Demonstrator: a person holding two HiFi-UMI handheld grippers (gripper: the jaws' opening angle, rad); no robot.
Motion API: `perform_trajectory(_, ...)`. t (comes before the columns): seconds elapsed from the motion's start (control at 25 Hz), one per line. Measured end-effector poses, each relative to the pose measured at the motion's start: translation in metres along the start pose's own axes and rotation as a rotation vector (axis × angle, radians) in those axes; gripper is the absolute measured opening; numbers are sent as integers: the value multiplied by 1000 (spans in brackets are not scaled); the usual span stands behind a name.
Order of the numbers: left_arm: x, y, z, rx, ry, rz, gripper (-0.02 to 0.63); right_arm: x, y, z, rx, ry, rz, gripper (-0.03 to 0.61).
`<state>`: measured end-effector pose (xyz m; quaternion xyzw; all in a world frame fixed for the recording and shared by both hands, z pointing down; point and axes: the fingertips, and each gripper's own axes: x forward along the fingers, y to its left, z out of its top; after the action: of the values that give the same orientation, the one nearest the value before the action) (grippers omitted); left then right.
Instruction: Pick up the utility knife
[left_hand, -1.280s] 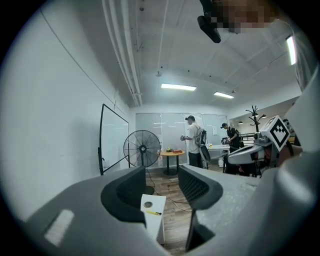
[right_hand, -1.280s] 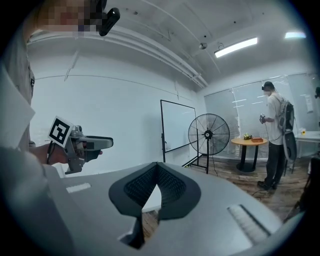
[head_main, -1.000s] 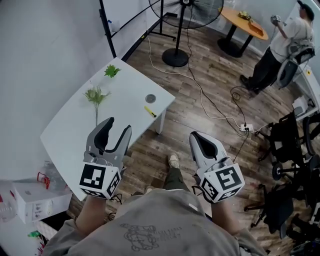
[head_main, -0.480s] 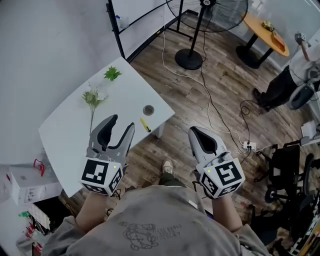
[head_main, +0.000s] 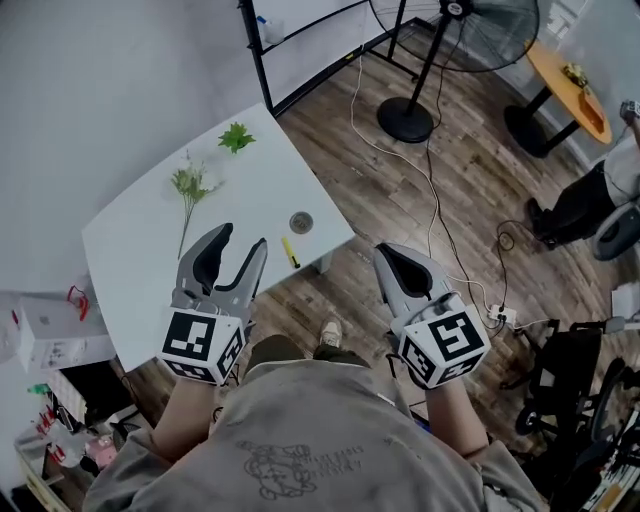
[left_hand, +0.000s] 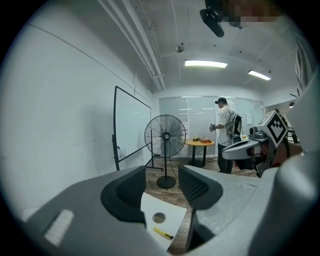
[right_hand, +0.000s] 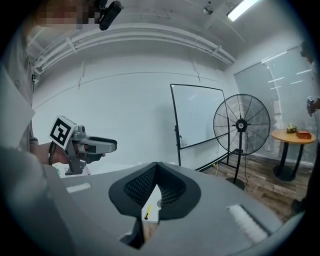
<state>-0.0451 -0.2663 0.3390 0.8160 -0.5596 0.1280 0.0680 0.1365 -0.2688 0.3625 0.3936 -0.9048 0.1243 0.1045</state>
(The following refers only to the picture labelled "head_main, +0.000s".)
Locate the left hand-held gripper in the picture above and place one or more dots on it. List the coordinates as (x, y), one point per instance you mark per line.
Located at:
(192, 337)

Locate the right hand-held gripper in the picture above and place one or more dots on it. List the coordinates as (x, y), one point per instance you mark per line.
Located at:
(440, 345)

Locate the person's left forearm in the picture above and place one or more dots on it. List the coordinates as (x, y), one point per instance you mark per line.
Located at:
(182, 420)

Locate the person's right forearm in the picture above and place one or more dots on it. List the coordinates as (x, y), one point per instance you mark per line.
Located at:
(455, 420)

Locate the white table leg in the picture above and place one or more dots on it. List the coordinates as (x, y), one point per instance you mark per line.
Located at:
(324, 262)

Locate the artificial flower sprig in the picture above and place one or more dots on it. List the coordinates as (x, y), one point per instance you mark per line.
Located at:
(190, 187)

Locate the round metal tin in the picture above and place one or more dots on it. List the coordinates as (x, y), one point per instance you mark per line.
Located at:
(301, 222)

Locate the person's beige shoe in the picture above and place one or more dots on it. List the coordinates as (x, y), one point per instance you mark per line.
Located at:
(331, 332)

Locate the person's dark olive trousers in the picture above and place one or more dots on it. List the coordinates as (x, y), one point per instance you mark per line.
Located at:
(280, 350)

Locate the white power strip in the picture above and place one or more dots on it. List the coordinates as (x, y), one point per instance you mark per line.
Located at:
(502, 313)

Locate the green artificial leaf cluster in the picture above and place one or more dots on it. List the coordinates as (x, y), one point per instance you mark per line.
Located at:
(236, 137)

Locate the black standing fan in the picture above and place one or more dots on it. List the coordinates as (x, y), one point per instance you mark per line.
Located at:
(405, 117)

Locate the white cardboard box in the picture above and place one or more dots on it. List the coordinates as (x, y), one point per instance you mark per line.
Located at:
(60, 332)

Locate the person's grey printed shirt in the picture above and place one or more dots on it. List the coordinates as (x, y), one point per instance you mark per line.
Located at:
(310, 440)

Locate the black wheeled cart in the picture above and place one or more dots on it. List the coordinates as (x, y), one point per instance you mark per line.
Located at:
(575, 380)

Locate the grey office chair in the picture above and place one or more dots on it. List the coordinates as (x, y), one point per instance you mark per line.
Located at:
(617, 232)

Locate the pink soft toy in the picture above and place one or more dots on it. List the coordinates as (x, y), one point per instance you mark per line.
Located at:
(100, 450)

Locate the white paper sheet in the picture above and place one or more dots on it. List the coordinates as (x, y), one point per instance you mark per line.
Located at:
(626, 300)

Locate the white cup with blue pen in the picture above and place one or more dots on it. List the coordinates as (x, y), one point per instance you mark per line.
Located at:
(272, 31)

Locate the orange tray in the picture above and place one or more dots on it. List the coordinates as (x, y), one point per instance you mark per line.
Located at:
(591, 107)

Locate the round orange table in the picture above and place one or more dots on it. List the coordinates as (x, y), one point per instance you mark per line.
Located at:
(555, 70)

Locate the small yellow-green plant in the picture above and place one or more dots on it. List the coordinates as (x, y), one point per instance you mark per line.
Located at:
(575, 74)

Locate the black metal shelf frame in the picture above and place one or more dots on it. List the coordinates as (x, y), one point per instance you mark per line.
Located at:
(257, 60)

